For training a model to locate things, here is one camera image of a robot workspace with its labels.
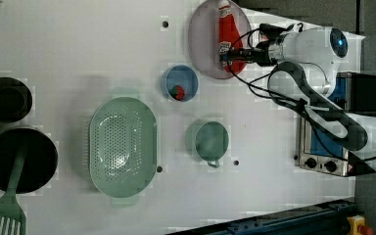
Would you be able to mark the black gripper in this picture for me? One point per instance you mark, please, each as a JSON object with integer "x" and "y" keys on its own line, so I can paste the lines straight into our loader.
{"x": 258, "y": 55}

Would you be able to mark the red ketchup bottle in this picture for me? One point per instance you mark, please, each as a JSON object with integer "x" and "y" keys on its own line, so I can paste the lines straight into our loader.
{"x": 228, "y": 37}

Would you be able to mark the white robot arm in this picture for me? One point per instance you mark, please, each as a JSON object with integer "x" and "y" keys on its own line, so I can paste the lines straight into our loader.
{"x": 305, "y": 65}

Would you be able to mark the grey oval plate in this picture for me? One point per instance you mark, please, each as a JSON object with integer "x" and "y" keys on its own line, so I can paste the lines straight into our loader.
{"x": 203, "y": 37}

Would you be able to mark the blue bowl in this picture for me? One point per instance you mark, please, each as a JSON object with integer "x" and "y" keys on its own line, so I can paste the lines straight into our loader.
{"x": 183, "y": 76}

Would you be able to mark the small red toy in bowl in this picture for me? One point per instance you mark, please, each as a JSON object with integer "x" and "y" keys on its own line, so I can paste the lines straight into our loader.
{"x": 177, "y": 92}

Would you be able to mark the green perforated colander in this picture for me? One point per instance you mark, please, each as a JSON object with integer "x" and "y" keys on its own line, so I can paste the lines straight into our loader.
{"x": 123, "y": 147}

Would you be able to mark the yellow red emergency button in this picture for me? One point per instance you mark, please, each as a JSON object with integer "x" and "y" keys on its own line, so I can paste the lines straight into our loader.
{"x": 358, "y": 226}

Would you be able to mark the small black pot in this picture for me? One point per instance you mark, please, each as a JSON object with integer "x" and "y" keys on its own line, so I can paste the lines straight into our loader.
{"x": 15, "y": 100}

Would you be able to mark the green slotted spatula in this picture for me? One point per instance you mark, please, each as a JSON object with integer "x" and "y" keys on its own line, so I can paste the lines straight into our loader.
{"x": 12, "y": 217}

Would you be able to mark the green cup with handle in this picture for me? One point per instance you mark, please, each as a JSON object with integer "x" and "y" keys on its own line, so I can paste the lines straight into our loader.
{"x": 207, "y": 140}

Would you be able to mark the blue metal frame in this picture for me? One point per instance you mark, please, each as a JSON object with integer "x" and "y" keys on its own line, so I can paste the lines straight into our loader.
{"x": 321, "y": 219}

